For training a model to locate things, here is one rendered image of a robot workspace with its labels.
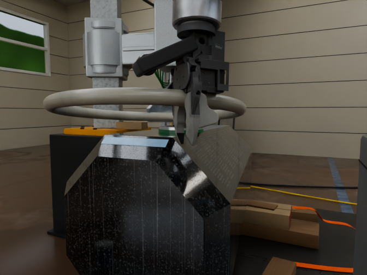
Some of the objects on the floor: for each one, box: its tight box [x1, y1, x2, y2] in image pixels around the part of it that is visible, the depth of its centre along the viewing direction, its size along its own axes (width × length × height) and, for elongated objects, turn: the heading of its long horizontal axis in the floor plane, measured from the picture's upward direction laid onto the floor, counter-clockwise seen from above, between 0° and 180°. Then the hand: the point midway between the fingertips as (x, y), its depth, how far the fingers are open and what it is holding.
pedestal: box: [47, 133, 104, 239], centre depth 219 cm, size 66×66×74 cm
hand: (183, 137), depth 51 cm, fingers closed on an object, 4 cm apart
